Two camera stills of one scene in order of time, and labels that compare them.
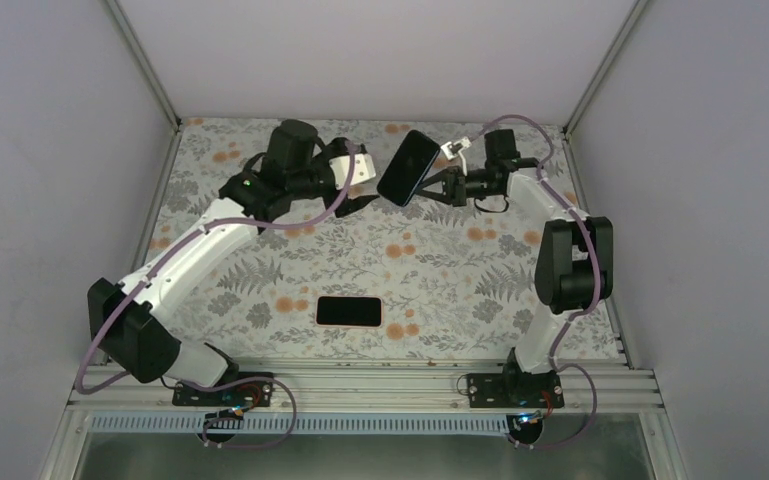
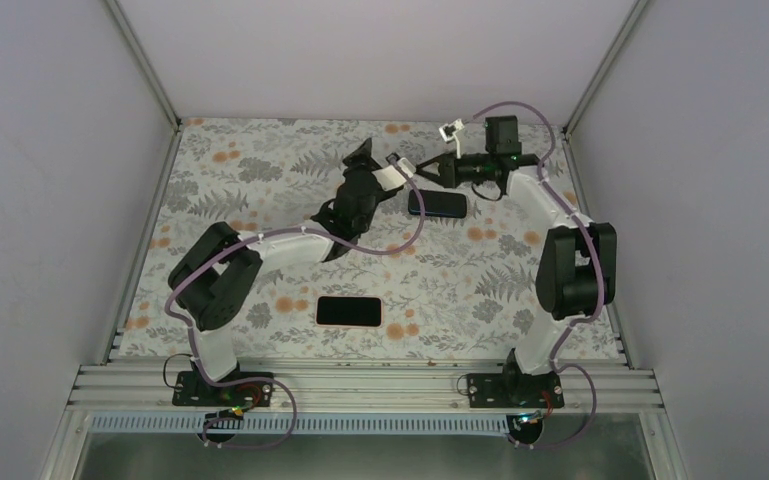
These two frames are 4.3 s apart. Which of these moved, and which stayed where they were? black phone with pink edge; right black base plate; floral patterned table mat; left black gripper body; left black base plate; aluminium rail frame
Moved: left black gripper body
Stayed: aluminium rail frame; left black base plate; floral patterned table mat; right black base plate; black phone with pink edge
